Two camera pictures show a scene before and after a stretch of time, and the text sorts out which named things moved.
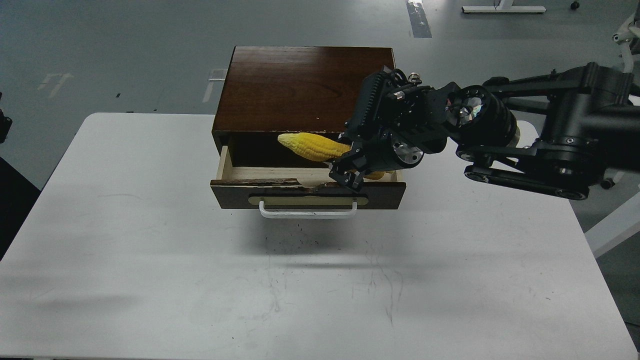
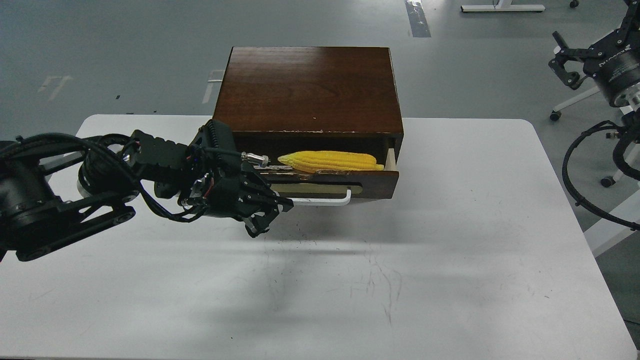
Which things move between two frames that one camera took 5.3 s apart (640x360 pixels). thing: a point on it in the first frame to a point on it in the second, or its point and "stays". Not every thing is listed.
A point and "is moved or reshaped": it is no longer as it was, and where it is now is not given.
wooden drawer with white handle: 300,192 is moved or reshaped
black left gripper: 5,124 to 222,185
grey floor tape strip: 418,19 stays
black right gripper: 395,118 to 614,63
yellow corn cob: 318,148 is moved or reshaped
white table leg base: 505,6 stays
